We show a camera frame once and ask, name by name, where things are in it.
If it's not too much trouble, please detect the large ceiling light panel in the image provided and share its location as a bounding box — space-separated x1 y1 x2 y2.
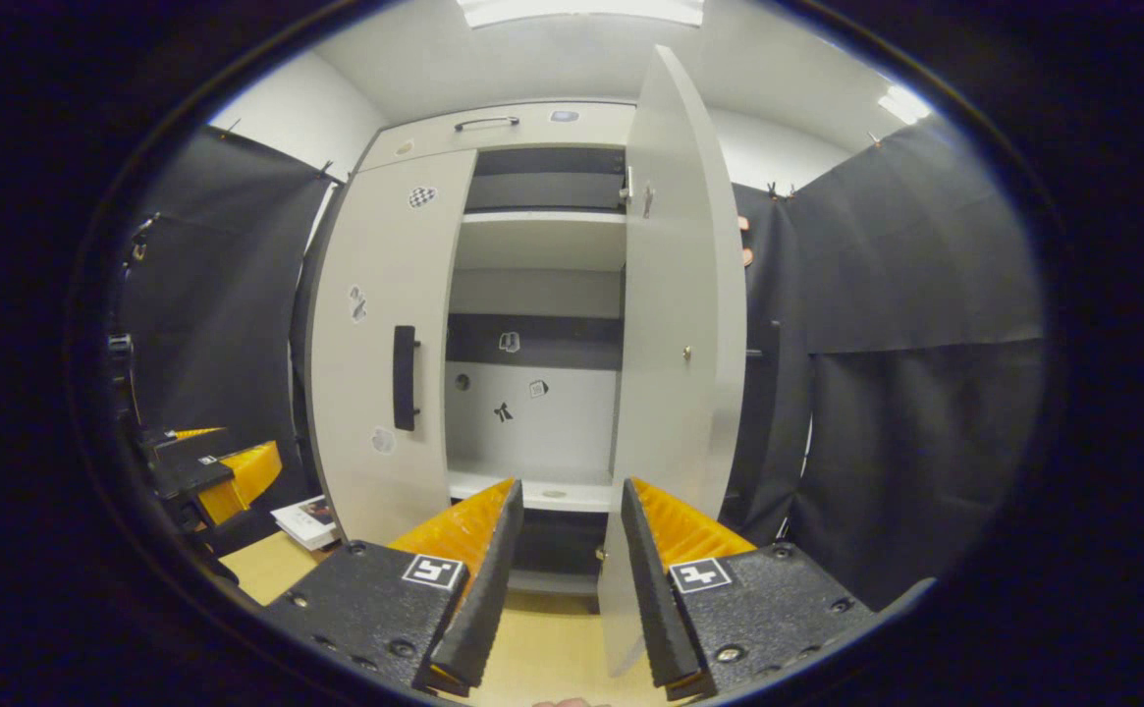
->
459 0 705 28

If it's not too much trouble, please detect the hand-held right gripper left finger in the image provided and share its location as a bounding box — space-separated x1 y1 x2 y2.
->
262 478 525 698

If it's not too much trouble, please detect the white booklet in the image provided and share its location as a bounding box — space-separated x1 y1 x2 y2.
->
270 496 342 552

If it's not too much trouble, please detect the white cabinet shelf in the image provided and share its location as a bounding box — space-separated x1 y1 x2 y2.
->
454 209 628 273
447 467 622 514

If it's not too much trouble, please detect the grey cabinet door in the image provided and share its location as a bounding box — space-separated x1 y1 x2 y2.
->
306 149 479 546
596 44 749 679

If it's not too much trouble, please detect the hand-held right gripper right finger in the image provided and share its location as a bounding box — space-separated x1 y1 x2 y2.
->
621 477 882 702

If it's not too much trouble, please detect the grey double-door shoe cabinet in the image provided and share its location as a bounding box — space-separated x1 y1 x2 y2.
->
289 101 636 598

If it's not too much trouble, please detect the small ceiling light panel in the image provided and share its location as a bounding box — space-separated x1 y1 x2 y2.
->
876 84 931 126

